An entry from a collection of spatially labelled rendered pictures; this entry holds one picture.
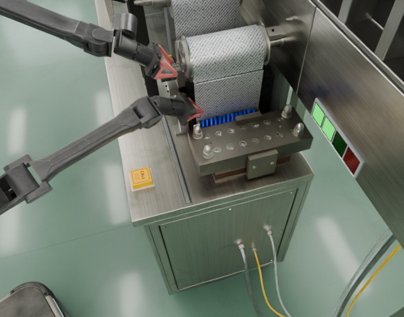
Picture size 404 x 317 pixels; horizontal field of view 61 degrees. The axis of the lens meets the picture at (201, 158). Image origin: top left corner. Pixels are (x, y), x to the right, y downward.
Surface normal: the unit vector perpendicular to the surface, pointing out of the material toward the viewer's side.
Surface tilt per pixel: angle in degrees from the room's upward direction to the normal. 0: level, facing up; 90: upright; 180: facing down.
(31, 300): 0
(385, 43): 90
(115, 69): 0
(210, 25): 92
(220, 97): 93
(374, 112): 90
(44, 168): 32
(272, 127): 0
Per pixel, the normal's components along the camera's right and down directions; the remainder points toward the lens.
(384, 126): -0.96, 0.24
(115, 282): -0.04, -0.62
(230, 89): 0.27, 0.77
